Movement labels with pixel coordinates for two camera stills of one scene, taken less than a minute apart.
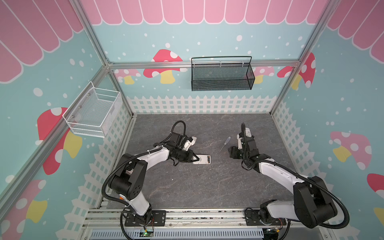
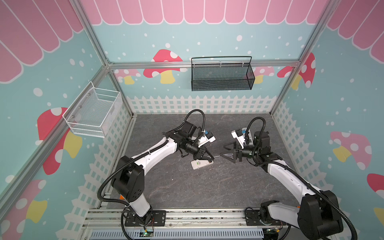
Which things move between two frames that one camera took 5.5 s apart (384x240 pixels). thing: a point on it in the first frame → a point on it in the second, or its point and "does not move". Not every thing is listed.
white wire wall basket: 94,111 does not move
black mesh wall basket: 222,73 does not move
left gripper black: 189,155 → 200,153
